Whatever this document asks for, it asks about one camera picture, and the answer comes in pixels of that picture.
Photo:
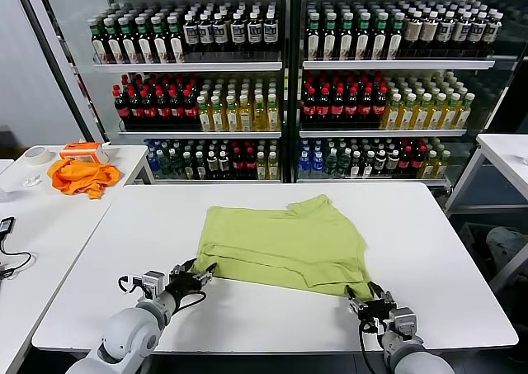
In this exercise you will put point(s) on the white side table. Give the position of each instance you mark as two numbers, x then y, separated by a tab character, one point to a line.
128	159
495	147

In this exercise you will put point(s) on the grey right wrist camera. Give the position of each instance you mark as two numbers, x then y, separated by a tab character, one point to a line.
402	318

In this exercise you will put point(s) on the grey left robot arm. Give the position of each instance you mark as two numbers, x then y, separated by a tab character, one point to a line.
123	332

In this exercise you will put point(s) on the light green t-shirt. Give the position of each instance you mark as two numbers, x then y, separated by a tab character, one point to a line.
280	242

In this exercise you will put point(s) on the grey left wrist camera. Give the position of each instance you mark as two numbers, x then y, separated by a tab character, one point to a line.
153	283

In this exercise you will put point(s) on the dark bottle beige label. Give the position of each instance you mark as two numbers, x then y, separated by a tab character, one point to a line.
430	31
413	31

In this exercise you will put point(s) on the yellow drink bottle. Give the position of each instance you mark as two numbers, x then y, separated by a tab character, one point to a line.
436	116
464	116
246	116
450	116
422	116
204	116
430	167
442	167
218	116
392	116
232	116
262	167
273	167
273	116
260	116
407	116

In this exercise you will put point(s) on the grey plastic bag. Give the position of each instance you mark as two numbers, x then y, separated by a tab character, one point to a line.
505	242

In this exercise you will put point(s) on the dark bottle green cap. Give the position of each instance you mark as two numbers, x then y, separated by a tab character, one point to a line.
395	39
330	39
113	39
313	39
128	39
98	39
363	39
175	39
159	39
346	39
379	39
144	39

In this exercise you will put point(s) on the crumpled orange cloth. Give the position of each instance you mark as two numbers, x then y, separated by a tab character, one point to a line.
78	178

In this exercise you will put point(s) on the cola bottle red cap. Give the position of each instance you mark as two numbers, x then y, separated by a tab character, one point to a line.
406	164
366	107
352	107
338	107
418	164
136	107
324	107
310	107
177	107
251	165
190	107
150	107
121	107
239	165
164	107
379	107

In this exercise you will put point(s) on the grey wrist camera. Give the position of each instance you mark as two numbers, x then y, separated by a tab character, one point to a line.
402	318
153	283

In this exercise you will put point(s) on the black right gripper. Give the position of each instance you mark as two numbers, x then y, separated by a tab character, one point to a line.
375	312

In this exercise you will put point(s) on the beige tape roll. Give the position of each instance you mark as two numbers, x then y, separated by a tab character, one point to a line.
37	162

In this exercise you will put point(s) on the blue water bottle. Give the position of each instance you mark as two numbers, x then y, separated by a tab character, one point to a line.
317	165
304	165
153	162

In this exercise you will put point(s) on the dark bottle blue label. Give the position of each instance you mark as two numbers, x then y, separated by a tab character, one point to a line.
206	33
462	31
191	33
477	31
254	32
238	32
492	31
446	31
220	32
270	32

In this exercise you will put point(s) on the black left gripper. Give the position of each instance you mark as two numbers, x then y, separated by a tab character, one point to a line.
183	285

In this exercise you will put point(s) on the white shelf board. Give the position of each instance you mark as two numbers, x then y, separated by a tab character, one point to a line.
198	135
379	133
185	67
396	64

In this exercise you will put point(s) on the small clear plastic piece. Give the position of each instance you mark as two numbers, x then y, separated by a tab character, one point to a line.
32	181

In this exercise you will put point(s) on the orange white box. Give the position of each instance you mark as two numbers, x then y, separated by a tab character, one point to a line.
83	153

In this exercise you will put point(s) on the black power adapter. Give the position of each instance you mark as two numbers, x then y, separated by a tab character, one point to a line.
7	225

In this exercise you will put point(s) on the glass drinks shelf unit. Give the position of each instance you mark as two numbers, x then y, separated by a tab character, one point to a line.
298	101
111	2

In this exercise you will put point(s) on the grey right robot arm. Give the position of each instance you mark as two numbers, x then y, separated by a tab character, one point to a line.
412	359

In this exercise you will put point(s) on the black slanted metal post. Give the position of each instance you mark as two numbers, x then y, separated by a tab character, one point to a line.
56	60

